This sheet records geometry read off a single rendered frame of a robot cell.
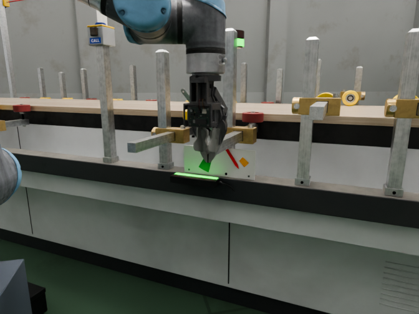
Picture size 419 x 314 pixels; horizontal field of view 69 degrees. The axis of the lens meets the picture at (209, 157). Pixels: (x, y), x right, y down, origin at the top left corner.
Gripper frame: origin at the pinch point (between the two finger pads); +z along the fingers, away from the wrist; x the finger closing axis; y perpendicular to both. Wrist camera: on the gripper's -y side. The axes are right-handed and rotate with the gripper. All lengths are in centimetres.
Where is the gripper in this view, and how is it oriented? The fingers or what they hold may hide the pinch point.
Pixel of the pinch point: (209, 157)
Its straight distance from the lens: 78.1
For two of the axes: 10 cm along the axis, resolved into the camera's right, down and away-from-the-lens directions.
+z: 0.0, 9.7, 2.3
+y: -3.8, 2.1, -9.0
